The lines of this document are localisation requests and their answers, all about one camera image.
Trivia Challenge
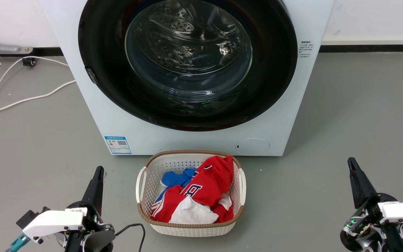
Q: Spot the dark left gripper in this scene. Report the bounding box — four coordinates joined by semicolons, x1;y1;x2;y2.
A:
64;166;116;252

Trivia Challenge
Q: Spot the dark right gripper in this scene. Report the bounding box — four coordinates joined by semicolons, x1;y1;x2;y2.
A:
340;157;403;252

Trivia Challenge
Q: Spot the white front-load washing machine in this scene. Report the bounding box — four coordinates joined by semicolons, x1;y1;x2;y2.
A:
39;0;335;157

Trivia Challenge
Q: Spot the black round glass washer door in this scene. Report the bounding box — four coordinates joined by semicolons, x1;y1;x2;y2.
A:
78;0;298;132

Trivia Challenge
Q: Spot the blue energy label sticker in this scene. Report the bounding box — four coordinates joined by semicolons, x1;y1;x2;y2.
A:
104;136;132;155

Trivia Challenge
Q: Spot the white woven plastic laundry basket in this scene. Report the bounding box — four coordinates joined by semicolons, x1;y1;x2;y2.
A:
136;150;247;238

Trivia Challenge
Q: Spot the blue garment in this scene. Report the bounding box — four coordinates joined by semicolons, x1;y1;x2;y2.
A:
155;168;197;203

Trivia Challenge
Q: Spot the teal connector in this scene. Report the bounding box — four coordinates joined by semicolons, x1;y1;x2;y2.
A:
5;233;31;252

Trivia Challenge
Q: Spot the white garment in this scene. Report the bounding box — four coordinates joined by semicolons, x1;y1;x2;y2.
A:
169;196;219;225

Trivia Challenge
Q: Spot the round white filter cover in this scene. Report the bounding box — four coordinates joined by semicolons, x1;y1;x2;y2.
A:
235;138;270;156

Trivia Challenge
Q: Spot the red white-lettered garment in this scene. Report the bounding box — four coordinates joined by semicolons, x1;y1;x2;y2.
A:
151;156;235;224

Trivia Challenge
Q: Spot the small printed text label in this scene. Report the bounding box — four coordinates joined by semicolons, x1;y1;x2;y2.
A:
300;40;314;58

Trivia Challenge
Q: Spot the white power cable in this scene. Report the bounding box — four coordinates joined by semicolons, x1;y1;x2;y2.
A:
0;80;77;118

